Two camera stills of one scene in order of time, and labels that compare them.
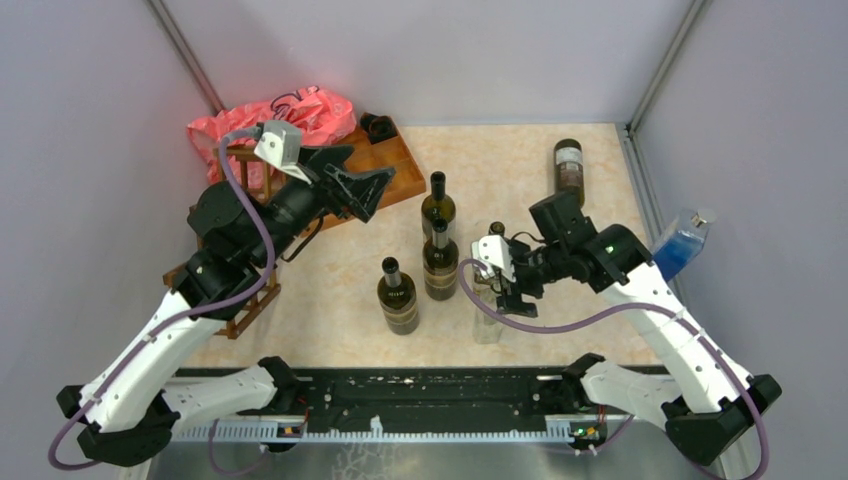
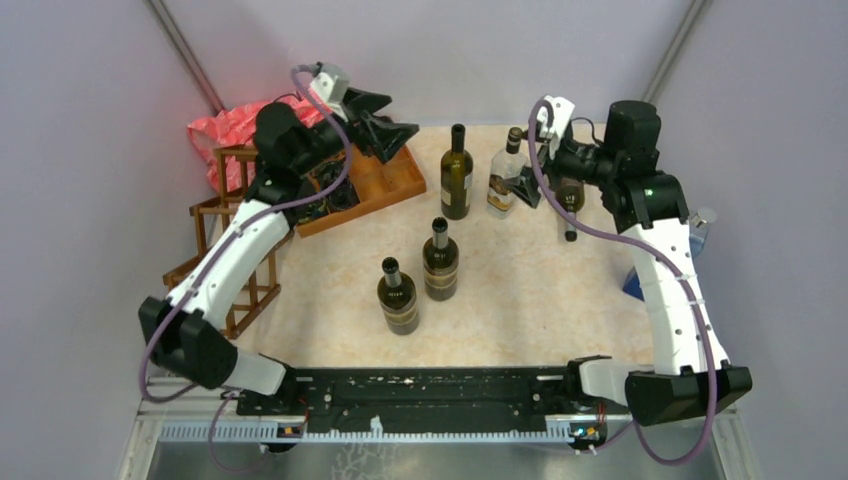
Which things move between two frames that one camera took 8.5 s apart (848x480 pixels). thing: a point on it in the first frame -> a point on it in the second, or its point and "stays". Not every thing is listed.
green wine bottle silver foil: x=441 y=261 stays
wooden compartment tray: x=377 y=146 stays
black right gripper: x=512 y=302 -> x=528 y=186
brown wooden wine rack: x=234 y=328 stays
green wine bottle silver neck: x=397 y=293 stays
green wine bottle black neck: x=438 y=205 -> x=456 y=177
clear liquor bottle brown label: x=484 y=287 -> x=505 y=162
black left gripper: x=362 y=189 -> x=386 y=136
